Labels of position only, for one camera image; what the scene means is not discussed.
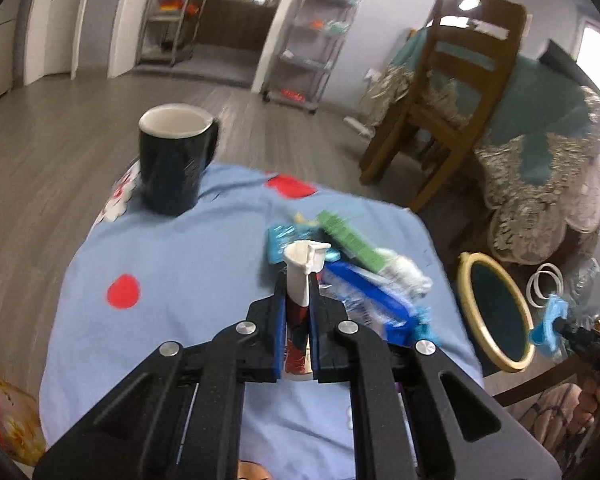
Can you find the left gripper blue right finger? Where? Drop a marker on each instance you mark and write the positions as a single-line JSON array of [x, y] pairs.
[[314, 310]]

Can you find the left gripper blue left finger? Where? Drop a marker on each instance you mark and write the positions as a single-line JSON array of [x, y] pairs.
[[279, 332]]

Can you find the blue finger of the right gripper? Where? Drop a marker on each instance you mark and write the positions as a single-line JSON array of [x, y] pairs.
[[544, 337]]

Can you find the white red tube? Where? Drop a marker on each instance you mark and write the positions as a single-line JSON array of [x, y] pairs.
[[302, 258]]

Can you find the blue white snack wrapper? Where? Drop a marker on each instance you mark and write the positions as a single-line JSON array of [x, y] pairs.
[[377, 303]]

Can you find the light blue foil packet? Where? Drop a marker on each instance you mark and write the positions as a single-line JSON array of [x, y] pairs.
[[280, 236]]

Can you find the person's right hand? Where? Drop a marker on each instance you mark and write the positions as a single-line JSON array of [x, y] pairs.
[[580, 418]]

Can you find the teal bin yellow rim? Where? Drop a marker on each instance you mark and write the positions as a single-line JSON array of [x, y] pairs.
[[496, 315]]

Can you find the clear plastic water bottle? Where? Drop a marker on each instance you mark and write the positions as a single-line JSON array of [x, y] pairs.
[[580, 283]]

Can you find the green white toothpaste box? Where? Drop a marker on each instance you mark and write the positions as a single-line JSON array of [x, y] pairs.
[[352, 242]]

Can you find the light blue patterned tablecloth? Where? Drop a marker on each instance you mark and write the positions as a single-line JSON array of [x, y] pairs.
[[140, 280]]

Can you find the white power strip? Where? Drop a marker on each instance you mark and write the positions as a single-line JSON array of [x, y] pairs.
[[358, 127]]

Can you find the black mug white interior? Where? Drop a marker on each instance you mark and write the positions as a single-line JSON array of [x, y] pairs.
[[177, 143]]

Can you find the grey rolling shelf cart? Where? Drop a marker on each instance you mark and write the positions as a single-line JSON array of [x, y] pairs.
[[312, 39]]

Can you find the metal storage rack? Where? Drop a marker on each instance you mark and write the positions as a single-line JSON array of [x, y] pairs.
[[168, 31]]

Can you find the wooden dining chair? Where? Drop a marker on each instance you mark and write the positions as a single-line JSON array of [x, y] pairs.
[[469, 52]]

